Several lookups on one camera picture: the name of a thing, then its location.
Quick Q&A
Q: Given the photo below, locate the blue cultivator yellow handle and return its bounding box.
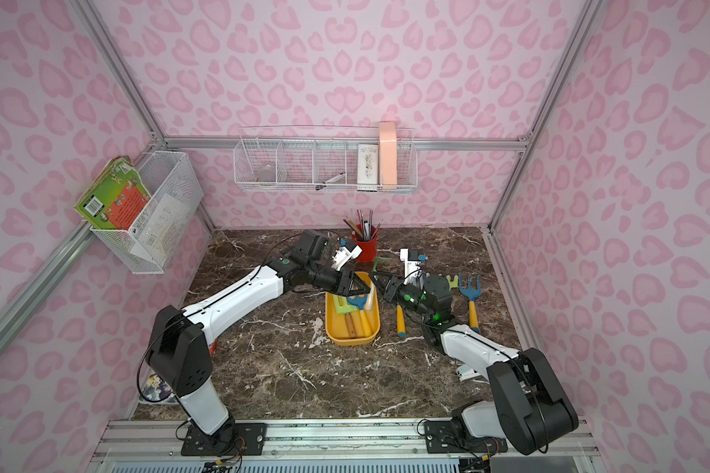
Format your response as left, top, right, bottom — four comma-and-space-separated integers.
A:
385, 276, 406, 337

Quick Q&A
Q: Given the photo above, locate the yellow plastic storage box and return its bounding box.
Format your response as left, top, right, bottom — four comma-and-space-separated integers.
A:
325, 272, 381, 346

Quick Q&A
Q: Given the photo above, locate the light green hand rake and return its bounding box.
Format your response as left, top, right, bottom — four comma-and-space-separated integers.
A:
446, 275, 460, 289

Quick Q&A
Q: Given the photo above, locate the teal cultivator yellow handle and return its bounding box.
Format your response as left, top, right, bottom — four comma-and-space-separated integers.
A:
459, 274, 482, 332

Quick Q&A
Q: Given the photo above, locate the dark green hand rake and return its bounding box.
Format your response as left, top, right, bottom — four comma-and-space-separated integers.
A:
372, 256, 394, 272

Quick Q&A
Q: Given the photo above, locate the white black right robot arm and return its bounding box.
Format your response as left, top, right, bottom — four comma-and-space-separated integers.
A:
372, 273, 579, 455

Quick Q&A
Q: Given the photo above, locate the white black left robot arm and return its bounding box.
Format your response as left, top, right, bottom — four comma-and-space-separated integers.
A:
142, 231, 370, 443

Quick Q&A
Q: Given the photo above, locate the light green hand fork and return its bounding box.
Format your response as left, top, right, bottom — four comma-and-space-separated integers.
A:
333, 296, 357, 339

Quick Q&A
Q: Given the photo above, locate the pink box on shelf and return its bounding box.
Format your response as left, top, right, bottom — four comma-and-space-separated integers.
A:
379, 121, 398, 190

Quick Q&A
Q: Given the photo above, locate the red pencil cup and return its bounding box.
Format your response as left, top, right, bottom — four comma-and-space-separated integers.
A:
352, 233, 378, 263

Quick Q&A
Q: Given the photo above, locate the pen on shelf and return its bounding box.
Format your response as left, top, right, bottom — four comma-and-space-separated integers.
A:
316, 171, 347, 191

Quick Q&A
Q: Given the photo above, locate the white stapler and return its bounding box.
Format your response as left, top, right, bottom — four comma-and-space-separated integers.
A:
456, 365, 482, 382

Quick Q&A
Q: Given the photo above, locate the white card on shelf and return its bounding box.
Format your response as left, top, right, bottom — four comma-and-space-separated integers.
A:
357, 144, 379, 192

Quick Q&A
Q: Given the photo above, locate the white paper in basket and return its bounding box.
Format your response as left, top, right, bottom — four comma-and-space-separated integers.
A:
131, 195, 189, 267

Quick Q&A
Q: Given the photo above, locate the comic book on table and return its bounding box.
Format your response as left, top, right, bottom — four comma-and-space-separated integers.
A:
138, 341, 219, 406

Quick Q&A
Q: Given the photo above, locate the green red book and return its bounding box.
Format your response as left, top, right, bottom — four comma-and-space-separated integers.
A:
75, 156, 151, 231

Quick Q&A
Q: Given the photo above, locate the white wire wall shelf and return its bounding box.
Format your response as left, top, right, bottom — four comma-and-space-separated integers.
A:
233, 125, 418, 193

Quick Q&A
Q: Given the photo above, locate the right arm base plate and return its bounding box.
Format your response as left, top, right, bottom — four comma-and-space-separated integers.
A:
416, 419, 509, 455

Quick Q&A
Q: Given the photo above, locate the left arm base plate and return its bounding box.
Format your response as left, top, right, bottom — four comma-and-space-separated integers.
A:
181, 421, 268, 457

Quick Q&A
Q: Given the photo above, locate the white mesh wall basket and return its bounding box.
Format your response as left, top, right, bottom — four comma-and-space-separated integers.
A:
92, 151, 203, 274

